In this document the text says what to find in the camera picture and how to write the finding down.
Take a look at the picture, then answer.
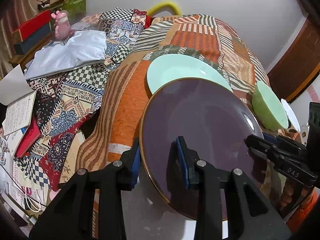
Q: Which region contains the green bowl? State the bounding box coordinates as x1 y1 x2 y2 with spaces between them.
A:
252 81 289 131

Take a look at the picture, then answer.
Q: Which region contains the right hand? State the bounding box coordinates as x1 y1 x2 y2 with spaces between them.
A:
280 178 298 210

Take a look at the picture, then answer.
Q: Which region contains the checkered patchwork quilt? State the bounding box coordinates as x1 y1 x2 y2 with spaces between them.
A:
15 8 148 188

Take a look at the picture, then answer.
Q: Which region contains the red flat box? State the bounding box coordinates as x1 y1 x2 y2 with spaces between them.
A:
11 10 51 43

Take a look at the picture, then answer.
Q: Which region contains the green cardboard box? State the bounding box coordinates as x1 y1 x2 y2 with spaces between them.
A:
38 0 86 24

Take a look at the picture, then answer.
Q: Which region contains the yellow green curved object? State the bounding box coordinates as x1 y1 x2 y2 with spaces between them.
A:
147 1 182 16

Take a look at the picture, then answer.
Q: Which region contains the pink plush toy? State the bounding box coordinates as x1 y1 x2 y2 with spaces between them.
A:
51 10 72 41

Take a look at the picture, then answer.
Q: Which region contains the grey satin pillow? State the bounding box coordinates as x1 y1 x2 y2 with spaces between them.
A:
24 30 107 80

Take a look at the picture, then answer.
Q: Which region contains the mint green plate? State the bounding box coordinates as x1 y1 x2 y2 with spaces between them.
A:
146 54 231 94

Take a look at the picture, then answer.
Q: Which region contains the striped curtain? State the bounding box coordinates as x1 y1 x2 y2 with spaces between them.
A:
1 0 39 78

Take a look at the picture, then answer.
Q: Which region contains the dark blue flat box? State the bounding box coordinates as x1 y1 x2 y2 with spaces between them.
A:
14 23 52 55

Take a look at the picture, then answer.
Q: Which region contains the red book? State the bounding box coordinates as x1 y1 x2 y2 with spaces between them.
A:
15 122 41 158

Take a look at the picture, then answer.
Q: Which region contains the brown wooden door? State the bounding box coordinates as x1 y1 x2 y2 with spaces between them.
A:
268 17 320 102

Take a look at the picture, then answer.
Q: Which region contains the white cable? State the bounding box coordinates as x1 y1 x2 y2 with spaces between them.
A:
0 164 48 213

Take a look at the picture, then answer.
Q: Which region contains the open white notebook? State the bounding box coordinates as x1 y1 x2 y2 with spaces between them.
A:
0 65 37 136

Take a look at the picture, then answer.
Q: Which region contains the dark purple plate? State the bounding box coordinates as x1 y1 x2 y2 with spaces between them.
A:
139 78 267 219

